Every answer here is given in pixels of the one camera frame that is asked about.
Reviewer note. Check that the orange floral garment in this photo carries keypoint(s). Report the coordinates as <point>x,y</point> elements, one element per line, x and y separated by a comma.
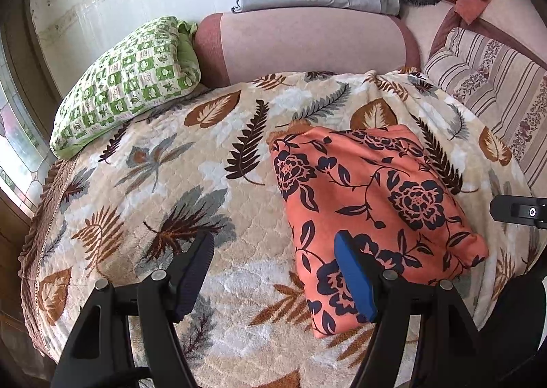
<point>376,200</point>

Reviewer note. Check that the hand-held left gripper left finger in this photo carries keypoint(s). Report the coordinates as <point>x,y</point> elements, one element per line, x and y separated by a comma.
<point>194,272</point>

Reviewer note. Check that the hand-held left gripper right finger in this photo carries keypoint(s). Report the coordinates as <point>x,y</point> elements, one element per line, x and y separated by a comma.
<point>354,281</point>

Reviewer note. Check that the leaf print blanket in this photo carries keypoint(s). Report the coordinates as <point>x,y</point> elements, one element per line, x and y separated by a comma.
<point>171,183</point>

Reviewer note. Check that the pink sofa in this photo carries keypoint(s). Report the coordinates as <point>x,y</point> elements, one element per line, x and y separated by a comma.
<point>299,46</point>

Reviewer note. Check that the green checked pillow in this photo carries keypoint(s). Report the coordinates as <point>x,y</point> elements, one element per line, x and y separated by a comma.
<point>128,80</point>

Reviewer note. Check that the stained glass wooden door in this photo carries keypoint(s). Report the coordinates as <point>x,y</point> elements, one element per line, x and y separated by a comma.
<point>21,136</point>

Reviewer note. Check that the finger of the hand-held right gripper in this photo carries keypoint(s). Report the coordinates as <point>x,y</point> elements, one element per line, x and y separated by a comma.
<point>519,210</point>

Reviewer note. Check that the striped floral cushion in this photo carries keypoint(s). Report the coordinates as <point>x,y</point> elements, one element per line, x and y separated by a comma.
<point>500,93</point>

